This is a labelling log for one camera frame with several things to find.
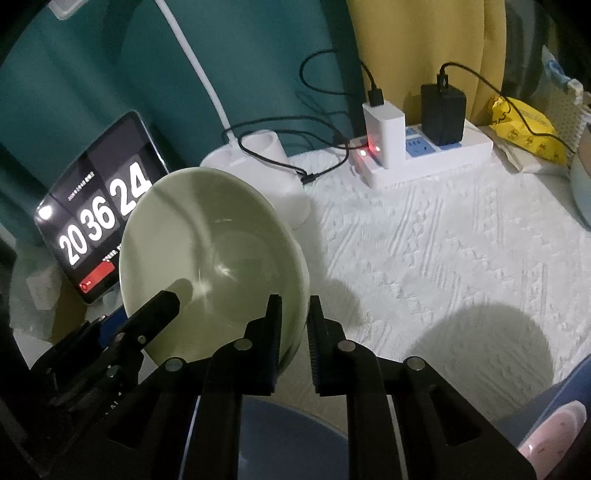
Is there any black lamp cable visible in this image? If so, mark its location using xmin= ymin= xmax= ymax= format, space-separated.
xmin=222 ymin=48 xmax=384 ymax=185

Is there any teal curtain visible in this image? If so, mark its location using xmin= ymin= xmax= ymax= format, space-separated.
xmin=0 ymin=0 xmax=365 ymax=250

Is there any blue oval plate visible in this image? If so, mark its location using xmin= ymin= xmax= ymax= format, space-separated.
xmin=180 ymin=397 xmax=352 ymax=480

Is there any white perforated basket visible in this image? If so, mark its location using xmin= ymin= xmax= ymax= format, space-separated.
xmin=542 ymin=76 xmax=591 ymax=148

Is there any small white box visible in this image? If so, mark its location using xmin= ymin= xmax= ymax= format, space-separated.
xmin=25 ymin=265 xmax=63 ymax=310

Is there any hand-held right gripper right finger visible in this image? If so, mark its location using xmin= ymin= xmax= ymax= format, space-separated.
xmin=308 ymin=295 xmax=539 ymax=480

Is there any white desk lamp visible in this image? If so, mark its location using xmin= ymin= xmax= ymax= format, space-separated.
xmin=48 ymin=0 xmax=311 ymax=229

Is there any yellow packet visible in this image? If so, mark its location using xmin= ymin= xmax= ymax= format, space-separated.
xmin=488 ymin=95 xmax=568 ymax=167

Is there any tablet with clock display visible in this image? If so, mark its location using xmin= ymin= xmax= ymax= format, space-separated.
xmin=34 ymin=111 xmax=169 ymax=305

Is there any blue and white packet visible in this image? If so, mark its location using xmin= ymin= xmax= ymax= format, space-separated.
xmin=544 ymin=48 xmax=570 ymax=88

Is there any cardboard box with plastic bag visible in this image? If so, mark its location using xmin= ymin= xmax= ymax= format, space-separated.
xmin=9 ymin=258 xmax=121 ymax=333

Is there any yellow curtain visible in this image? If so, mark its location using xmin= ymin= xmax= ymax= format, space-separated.
xmin=346 ymin=0 xmax=513 ymax=130

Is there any white power strip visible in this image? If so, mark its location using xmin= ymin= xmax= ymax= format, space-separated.
xmin=349 ymin=117 xmax=494 ymax=189

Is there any dark glass window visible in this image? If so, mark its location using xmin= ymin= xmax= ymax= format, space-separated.
xmin=505 ymin=0 xmax=568 ymax=100

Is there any black charger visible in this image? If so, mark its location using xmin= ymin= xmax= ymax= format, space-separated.
xmin=420 ymin=83 xmax=466 ymax=146

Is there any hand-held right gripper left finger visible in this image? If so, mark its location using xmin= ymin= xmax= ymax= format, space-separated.
xmin=78 ymin=294 xmax=283 ymax=480

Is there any black charger cable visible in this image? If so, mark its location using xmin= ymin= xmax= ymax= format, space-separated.
xmin=436 ymin=62 xmax=578 ymax=153

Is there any cream bowl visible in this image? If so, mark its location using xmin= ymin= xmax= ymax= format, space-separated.
xmin=119 ymin=167 xmax=309 ymax=377

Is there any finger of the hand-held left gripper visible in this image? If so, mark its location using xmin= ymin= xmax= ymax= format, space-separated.
xmin=106 ymin=290 xmax=181 ymax=365
xmin=95 ymin=311 xmax=127 ymax=334

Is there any white charger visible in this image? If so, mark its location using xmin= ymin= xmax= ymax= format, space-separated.
xmin=361 ymin=102 xmax=407 ymax=169

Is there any pink strawberry print bowl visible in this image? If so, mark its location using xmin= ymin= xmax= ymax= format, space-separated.
xmin=517 ymin=401 xmax=587 ymax=480

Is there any large blue bowl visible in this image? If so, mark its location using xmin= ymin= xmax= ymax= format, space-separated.
xmin=496 ymin=355 xmax=591 ymax=480

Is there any light blue bowl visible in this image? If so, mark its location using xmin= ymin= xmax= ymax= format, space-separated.
xmin=570 ymin=148 xmax=591 ymax=232

